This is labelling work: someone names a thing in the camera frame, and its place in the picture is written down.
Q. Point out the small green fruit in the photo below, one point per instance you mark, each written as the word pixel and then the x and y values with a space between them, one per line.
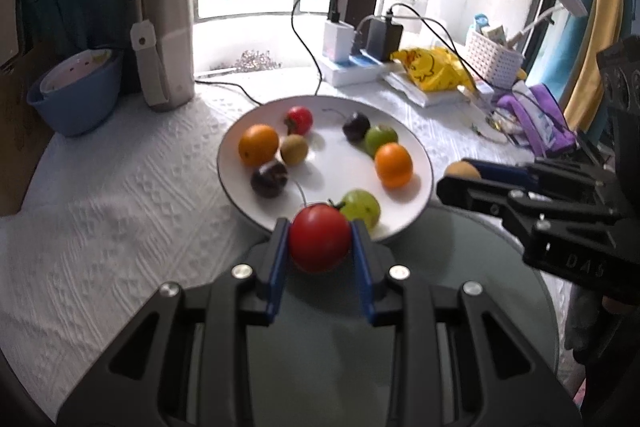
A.
pixel 378 136

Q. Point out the brown kiwi front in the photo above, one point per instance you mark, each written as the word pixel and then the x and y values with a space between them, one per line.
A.
pixel 293 149

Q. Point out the white power strip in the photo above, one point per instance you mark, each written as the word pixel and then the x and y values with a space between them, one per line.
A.
pixel 358 69

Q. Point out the yellow plastic bag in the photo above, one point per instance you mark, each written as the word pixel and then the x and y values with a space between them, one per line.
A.
pixel 433 69

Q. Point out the steel thermos with strap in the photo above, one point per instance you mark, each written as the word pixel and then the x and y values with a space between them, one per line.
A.
pixel 161 35

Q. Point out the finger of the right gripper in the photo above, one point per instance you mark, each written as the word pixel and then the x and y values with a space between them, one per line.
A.
pixel 519 212
pixel 520 174

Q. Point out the white woven basket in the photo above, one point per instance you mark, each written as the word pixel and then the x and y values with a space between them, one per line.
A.
pixel 495 64

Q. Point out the white desk lamp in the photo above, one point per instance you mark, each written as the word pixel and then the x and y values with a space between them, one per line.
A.
pixel 575 8

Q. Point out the small red tomato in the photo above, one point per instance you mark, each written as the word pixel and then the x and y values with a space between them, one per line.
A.
pixel 298 120

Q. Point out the orange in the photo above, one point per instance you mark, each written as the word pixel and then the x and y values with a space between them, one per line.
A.
pixel 258 145

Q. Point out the dark plum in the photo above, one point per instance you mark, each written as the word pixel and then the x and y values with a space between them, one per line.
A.
pixel 269 180
pixel 355 127

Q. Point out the brown kiwi back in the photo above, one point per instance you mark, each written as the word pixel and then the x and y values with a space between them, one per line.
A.
pixel 463 169

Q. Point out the large green fruit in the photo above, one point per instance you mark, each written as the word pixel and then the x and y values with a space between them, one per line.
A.
pixel 360 204

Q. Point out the white oval plate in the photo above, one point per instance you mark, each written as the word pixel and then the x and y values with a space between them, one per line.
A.
pixel 331 169

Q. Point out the black charger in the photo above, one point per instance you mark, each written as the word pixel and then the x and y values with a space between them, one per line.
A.
pixel 383 39

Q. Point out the red tomato front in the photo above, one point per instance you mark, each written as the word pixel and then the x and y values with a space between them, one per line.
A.
pixel 319 239

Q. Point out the white charger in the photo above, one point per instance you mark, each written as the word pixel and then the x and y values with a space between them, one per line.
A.
pixel 337 41

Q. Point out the large orange fruit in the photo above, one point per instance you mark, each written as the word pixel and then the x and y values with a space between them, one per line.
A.
pixel 393 165

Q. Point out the purple cloth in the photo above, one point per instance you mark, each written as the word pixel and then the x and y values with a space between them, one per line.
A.
pixel 565 139

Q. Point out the blue bowl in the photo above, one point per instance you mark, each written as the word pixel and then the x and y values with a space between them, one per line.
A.
pixel 78 94

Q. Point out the white textured tablecloth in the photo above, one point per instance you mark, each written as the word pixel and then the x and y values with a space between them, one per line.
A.
pixel 111 215

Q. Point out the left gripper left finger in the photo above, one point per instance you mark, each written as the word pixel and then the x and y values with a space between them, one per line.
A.
pixel 246 295

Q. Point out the brown kiwi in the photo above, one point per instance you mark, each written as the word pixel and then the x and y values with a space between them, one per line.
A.
pixel 463 169
pixel 293 149

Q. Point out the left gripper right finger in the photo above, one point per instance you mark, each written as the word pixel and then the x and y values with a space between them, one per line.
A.
pixel 393 296

